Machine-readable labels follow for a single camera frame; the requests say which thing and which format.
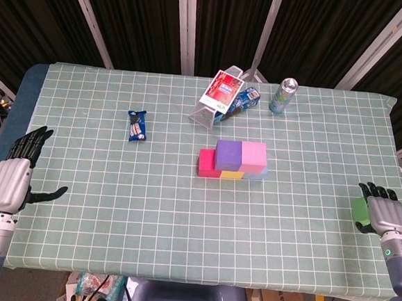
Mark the white wire mesh basket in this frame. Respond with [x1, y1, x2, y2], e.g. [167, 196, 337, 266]
[187, 62, 250, 132]

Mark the red foam cube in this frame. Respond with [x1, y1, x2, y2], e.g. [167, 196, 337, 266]
[197, 147, 225, 179]

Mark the pink foam cube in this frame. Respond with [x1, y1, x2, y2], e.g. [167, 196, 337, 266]
[237, 140, 269, 175]

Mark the yellow foam cube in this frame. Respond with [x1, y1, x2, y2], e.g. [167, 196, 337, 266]
[219, 169, 246, 181]

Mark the small blue cookie packet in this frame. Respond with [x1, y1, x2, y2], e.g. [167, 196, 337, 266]
[125, 108, 150, 144]

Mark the light blue foam cube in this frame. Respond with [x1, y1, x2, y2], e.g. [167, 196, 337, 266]
[242, 164, 269, 182]

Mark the green checked tablecloth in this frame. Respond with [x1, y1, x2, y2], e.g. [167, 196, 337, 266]
[0, 56, 402, 301]

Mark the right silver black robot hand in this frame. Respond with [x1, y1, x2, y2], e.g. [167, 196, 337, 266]
[353, 180, 402, 239]

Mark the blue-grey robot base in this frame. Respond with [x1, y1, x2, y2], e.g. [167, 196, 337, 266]
[124, 276, 252, 301]

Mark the green foam cube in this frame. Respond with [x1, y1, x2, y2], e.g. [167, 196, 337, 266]
[350, 196, 372, 226]

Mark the light green drink can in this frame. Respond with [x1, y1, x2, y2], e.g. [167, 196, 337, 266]
[268, 76, 299, 116]

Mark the purple foam cube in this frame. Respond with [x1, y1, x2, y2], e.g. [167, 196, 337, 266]
[213, 139, 245, 172]

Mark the red and white snack pack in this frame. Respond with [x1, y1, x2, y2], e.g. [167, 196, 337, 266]
[197, 68, 246, 115]

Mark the colourful snack bag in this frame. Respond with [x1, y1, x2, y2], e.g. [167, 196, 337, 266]
[62, 270, 128, 301]

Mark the white metal frame post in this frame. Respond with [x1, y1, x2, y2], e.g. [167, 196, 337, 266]
[333, 0, 402, 95]
[241, 0, 287, 84]
[59, 0, 119, 70]
[171, 0, 201, 76]

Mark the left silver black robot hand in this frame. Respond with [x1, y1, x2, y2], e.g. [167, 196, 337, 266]
[0, 122, 74, 218]

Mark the blue cookie box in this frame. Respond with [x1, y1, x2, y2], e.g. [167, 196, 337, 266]
[212, 84, 262, 127]

